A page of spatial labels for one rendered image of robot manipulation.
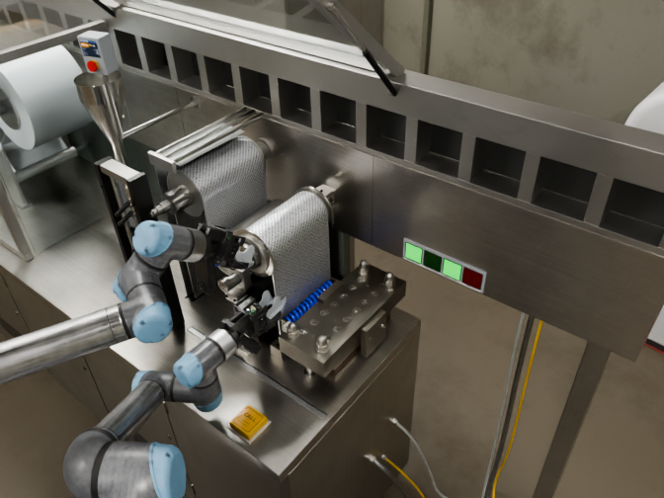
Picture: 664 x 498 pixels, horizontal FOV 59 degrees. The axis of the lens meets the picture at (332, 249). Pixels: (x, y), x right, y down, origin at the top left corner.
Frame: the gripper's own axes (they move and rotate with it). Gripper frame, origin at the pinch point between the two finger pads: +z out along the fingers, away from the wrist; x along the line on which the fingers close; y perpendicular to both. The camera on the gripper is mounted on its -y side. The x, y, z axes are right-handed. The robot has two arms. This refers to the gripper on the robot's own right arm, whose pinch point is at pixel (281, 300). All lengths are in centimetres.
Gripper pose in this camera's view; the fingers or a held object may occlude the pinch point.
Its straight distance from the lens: 163.3
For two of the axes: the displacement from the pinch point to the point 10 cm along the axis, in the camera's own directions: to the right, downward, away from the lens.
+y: -0.3, -7.8, -6.2
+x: -7.9, -3.7, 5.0
